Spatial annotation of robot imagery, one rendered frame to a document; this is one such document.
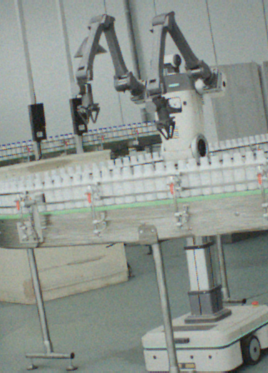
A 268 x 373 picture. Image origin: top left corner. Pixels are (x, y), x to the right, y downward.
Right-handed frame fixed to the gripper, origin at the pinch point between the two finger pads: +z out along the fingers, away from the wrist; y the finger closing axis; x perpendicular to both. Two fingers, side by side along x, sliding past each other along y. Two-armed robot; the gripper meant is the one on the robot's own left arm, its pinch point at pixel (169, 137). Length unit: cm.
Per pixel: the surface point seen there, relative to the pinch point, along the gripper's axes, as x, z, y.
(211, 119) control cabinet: 255, 93, 513
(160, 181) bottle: -0.5, 16.0, -17.4
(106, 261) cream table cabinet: 269, 163, 294
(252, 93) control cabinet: 231, 81, 576
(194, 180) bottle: -18.5, 16.8, -17.9
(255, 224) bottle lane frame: -48, 38, -25
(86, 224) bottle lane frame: 42, 32, -22
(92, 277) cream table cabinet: 275, 171, 274
